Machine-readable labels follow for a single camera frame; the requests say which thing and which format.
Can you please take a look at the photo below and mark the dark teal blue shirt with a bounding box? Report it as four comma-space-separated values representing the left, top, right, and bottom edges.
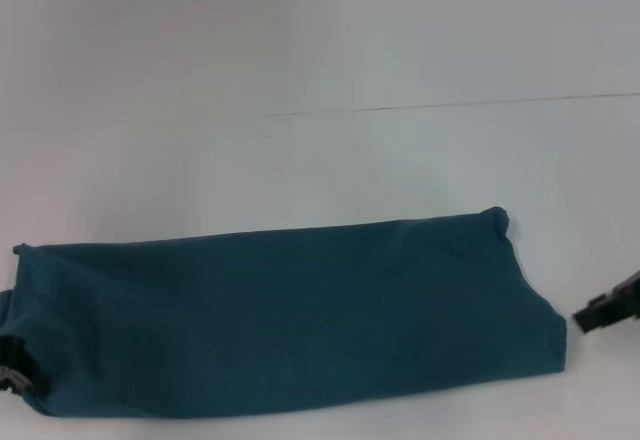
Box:
0, 204, 569, 414

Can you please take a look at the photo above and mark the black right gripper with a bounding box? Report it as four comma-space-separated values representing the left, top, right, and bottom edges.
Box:
571, 268, 640, 334

